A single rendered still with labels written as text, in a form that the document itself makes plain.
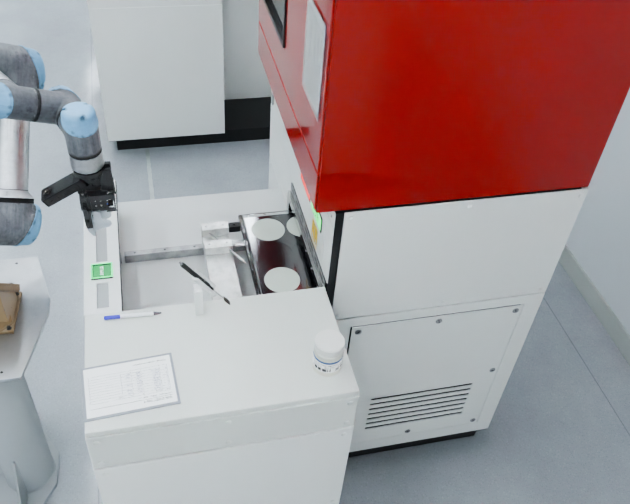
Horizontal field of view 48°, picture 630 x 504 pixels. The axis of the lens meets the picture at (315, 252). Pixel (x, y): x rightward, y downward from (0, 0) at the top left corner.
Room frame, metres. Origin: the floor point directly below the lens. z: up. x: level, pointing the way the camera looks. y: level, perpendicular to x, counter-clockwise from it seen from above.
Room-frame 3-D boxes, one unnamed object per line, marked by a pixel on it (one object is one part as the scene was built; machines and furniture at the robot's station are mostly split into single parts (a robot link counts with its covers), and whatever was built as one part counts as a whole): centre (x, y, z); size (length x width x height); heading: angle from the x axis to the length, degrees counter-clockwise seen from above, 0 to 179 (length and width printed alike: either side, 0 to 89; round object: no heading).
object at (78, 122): (1.32, 0.55, 1.41); 0.09 x 0.08 x 0.11; 36
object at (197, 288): (1.21, 0.26, 1.03); 0.06 x 0.04 x 0.13; 107
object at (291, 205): (1.55, 0.03, 0.89); 0.44 x 0.02 x 0.10; 17
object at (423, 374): (1.82, -0.25, 0.41); 0.82 x 0.71 x 0.82; 17
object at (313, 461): (1.36, 0.31, 0.41); 0.97 x 0.64 x 0.82; 17
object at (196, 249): (1.57, 0.32, 0.84); 0.50 x 0.02 x 0.03; 107
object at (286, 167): (1.72, 0.07, 1.02); 0.82 x 0.03 x 0.40; 17
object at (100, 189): (1.31, 0.54, 1.25); 0.09 x 0.08 x 0.12; 107
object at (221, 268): (1.44, 0.26, 0.87); 0.36 x 0.08 x 0.03; 17
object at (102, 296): (1.43, 0.60, 0.89); 0.55 x 0.09 x 0.14; 17
